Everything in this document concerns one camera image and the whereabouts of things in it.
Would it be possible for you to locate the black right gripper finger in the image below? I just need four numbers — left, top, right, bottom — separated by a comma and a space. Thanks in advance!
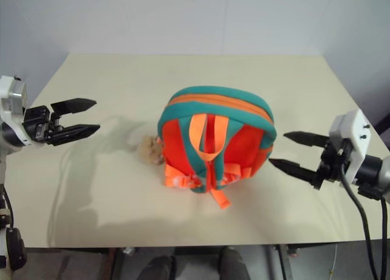
283, 130, 332, 149
268, 158, 322, 191

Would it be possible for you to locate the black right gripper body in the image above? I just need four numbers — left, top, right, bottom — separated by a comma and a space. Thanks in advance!
316, 136, 352, 185

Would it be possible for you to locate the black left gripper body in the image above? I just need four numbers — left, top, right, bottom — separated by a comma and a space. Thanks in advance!
22, 104, 64, 144

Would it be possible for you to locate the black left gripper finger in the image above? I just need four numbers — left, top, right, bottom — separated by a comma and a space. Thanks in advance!
50, 97, 98, 115
48, 124, 101, 147

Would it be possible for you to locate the orange and teal backpack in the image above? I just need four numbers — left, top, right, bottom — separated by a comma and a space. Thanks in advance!
157, 85, 277, 210

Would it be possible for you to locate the beige plush toy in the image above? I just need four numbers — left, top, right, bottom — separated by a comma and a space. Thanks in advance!
137, 135, 165, 165

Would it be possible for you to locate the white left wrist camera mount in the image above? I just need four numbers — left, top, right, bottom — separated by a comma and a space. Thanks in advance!
0, 75, 34, 147

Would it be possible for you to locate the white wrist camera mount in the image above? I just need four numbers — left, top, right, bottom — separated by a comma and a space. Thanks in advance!
0, 75, 34, 147
328, 108, 373, 185

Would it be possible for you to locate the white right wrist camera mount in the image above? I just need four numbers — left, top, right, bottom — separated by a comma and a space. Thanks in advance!
328, 108, 373, 185

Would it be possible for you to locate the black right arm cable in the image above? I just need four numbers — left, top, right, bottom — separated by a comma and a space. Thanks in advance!
338, 164, 390, 280

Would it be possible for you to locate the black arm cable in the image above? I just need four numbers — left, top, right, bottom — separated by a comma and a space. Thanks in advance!
0, 184, 15, 231
338, 164, 390, 280

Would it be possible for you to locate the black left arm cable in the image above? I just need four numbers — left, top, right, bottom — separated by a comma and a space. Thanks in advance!
0, 184, 15, 231

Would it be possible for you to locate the black metal table frame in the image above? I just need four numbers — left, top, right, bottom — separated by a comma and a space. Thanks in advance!
268, 243, 305, 280

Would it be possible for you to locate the thin white floor wire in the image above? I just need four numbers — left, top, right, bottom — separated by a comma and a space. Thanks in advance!
328, 243, 339, 280

